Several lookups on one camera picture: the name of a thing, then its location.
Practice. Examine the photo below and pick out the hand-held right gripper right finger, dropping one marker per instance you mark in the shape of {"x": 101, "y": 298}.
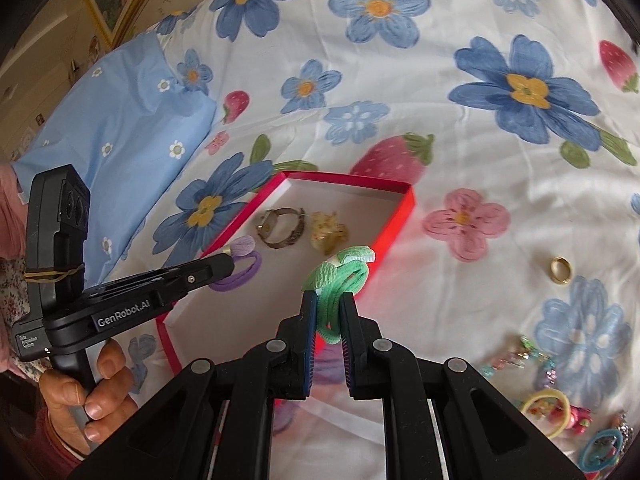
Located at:
{"x": 347, "y": 345}

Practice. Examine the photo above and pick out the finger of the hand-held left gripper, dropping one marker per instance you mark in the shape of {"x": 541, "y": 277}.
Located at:
{"x": 205, "y": 272}

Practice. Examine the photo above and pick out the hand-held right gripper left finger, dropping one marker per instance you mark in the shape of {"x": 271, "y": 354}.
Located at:
{"x": 310, "y": 340}

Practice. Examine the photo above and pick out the red cardboard box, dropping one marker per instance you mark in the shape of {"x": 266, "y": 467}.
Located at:
{"x": 350, "y": 195}

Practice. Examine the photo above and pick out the pink hair clip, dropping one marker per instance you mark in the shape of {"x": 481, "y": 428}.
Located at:
{"x": 581, "y": 420}

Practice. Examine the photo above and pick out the person's left hand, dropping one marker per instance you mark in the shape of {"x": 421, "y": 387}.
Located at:
{"x": 107, "y": 385}

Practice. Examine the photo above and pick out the yellow rubber band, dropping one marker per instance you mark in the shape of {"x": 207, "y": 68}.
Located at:
{"x": 50, "y": 274}

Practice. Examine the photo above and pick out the pink cloth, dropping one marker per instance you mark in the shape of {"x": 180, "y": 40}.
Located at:
{"x": 10, "y": 210}

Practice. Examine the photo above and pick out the small-flower printed cloth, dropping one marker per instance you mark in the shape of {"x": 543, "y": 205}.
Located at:
{"x": 15, "y": 310}

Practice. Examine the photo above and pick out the blue daisy pillow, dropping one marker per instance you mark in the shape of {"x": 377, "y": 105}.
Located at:
{"x": 125, "y": 125}

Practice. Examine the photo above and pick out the floral strawberry bedsheet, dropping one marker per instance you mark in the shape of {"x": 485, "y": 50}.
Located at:
{"x": 450, "y": 125}

